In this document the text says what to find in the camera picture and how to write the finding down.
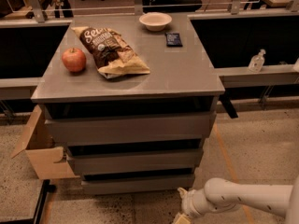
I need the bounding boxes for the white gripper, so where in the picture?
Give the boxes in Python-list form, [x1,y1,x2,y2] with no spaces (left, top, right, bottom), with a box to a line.
[172,188,214,224]

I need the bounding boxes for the grey bottom drawer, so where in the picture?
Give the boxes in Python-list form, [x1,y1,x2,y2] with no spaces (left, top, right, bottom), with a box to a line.
[81,174,195,195]

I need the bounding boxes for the grey drawer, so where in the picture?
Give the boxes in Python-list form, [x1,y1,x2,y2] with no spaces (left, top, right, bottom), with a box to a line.
[81,174,195,195]
[45,112,216,146]
[67,148,203,175]

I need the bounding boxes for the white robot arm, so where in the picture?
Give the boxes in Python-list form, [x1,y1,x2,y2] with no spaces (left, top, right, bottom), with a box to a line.
[173,177,299,224]

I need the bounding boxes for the grey top drawer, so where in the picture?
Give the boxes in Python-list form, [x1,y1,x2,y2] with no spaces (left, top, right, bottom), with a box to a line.
[45,112,216,146]

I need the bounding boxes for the grey middle drawer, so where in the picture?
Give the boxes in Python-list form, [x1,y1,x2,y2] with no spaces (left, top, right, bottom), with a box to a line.
[67,148,203,175]

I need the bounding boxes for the grey drawer cabinet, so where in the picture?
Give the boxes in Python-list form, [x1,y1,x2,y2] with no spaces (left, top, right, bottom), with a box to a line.
[32,14,224,182]

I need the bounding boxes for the open cardboard box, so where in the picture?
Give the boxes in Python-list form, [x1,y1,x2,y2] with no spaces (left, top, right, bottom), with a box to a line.
[11,105,77,180]

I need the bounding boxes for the grey right ledge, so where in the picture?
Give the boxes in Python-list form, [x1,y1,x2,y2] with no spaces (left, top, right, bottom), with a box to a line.
[215,64,299,88]

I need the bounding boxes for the grey ledge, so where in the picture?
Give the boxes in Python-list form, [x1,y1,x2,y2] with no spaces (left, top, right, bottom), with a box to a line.
[0,77,41,100]
[215,64,299,88]

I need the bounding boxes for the clear sanitizer pump bottle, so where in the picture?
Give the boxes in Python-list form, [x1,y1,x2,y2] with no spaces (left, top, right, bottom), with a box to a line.
[249,49,266,72]

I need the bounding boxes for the brown chip bag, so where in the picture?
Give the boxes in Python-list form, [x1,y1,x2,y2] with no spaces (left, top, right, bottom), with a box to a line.
[72,26,150,79]

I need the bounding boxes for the dark blue snack packet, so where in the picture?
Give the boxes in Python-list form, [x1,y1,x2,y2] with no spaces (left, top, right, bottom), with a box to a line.
[165,33,182,47]

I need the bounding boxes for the red apple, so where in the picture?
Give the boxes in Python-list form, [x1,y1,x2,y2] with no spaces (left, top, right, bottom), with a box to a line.
[62,48,86,73]

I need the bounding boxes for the white paper bowl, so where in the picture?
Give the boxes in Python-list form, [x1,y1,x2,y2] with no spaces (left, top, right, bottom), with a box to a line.
[139,12,172,32]

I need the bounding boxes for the grey left ledge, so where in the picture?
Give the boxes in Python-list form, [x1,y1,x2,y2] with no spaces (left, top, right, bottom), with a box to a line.
[0,77,41,100]

